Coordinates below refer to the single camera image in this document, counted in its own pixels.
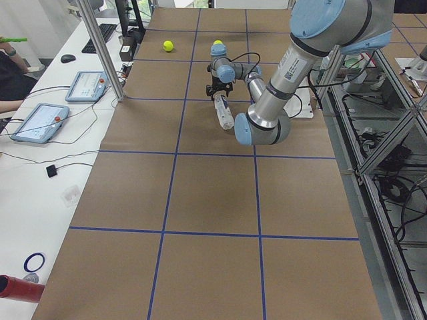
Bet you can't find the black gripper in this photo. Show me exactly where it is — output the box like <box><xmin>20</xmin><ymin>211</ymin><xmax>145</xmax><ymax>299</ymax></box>
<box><xmin>205</xmin><ymin>77</ymin><xmax>233</xmax><ymax>101</ymax></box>

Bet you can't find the clear tennis ball can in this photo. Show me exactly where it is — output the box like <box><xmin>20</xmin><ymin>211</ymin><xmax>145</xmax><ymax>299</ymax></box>
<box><xmin>213</xmin><ymin>93</ymin><xmax>234</xmax><ymax>130</ymax></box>

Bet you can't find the yellow Wilson tennis ball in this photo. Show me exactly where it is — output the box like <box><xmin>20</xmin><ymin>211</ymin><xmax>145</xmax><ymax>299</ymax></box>
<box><xmin>163</xmin><ymin>40</ymin><xmax>174</xmax><ymax>53</ymax></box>

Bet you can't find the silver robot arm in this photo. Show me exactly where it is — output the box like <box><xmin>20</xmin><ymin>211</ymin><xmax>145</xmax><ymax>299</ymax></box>
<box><xmin>207</xmin><ymin>1</ymin><xmax>395</xmax><ymax>145</ymax></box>

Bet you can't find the black mini computer box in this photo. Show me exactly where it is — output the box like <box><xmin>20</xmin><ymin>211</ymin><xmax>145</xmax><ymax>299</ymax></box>
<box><xmin>119</xmin><ymin>37</ymin><xmax>137</xmax><ymax>62</ymax></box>

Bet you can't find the black computer monitor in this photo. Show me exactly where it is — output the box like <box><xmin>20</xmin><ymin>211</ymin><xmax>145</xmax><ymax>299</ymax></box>
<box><xmin>115</xmin><ymin>0</ymin><xmax>145</xmax><ymax>41</ymax></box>

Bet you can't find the black computer keyboard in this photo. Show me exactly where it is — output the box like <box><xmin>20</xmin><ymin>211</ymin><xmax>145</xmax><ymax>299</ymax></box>
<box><xmin>81</xmin><ymin>23</ymin><xmax>118</xmax><ymax>54</ymax></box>

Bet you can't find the far blue teach pendant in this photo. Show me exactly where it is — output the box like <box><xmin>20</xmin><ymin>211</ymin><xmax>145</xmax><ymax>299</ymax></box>
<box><xmin>65</xmin><ymin>71</ymin><xmax>109</xmax><ymax>103</ymax></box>

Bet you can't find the blue teach pendant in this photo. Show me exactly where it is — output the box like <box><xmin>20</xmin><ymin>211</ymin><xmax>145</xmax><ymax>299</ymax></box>
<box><xmin>11</xmin><ymin>103</ymin><xmax>69</xmax><ymax>144</ymax></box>
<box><xmin>65</xmin><ymin>71</ymin><xmax>109</xmax><ymax>103</ymax></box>

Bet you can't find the black computer mouse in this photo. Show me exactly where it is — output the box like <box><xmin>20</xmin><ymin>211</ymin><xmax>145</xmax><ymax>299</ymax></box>
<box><xmin>60</xmin><ymin>54</ymin><xmax>76</xmax><ymax>63</ymax></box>

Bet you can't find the near blue teach pendant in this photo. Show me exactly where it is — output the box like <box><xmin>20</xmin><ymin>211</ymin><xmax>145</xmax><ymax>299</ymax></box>
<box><xmin>11</xmin><ymin>103</ymin><xmax>69</xmax><ymax>144</ymax></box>

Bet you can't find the small black square puck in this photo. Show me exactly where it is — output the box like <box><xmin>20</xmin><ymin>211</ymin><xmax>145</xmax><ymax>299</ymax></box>
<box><xmin>46</xmin><ymin>165</ymin><xmax>58</xmax><ymax>178</ymax></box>

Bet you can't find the person in black shirt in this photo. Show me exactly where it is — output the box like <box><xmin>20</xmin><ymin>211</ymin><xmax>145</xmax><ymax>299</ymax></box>
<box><xmin>1</xmin><ymin>37</ymin><xmax>37</xmax><ymax>113</ymax></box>

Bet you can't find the green handheld tool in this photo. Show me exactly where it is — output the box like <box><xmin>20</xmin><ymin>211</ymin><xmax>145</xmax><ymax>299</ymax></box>
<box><xmin>0</xmin><ymin>37</ymin><xmax>28</xmax><ymax>43</ymax></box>

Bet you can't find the red cylinder bottle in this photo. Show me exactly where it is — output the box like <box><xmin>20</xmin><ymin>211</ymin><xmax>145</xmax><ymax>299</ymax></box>
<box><xmin>1</xmin><ymin>275</ymin><xmax>45</xmax><ymax>303</ymax></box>

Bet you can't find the aluminium frame post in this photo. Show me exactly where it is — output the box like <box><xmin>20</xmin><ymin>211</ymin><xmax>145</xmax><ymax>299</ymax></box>
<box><xmin>76</xmin><ymin>0</ymin><xmax>124</xmax><ymax>102</ymax></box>

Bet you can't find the blue tape ring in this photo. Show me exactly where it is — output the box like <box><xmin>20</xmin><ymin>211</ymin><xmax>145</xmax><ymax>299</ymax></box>
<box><xmin>23</xmin><ymin>252</ymin><xmax>46</xmax><ymax>273</ymax></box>

